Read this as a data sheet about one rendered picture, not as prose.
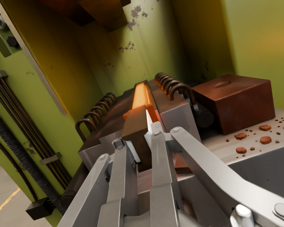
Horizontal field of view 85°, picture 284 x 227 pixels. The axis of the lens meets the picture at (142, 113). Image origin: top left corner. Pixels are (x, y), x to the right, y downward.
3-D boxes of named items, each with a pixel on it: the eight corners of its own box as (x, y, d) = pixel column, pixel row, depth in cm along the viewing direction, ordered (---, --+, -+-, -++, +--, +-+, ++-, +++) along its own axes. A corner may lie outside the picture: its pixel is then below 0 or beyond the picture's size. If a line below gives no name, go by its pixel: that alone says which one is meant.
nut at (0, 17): (13, 44, 33) (-8, 9, 31) (3, 49, 33) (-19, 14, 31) (24, 45, 36) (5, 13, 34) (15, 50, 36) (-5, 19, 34)
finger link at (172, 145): (153, 147, 14) (185, 135, 13) (149, 123, 18) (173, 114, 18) (159, 160, 14) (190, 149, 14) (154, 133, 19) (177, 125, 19)
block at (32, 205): (51, 215, 45) (42, 204, 44) (33, 220, 46) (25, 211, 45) (56, 206, 48) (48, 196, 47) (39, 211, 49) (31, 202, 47)
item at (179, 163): (180, 153, 26) (177, 147, 25) (198, 151, 24) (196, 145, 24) (176, 174, 22) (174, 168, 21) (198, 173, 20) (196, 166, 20)
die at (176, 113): (202, 143, 26) (187, 97, 23) (95, 181, 28) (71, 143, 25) (164, 93, 65) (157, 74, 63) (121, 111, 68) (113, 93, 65)
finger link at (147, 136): (143, 133, 15) (149, 131, 15) (141, 110, 22) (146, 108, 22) (153, 157, 16) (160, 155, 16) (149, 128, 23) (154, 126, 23)
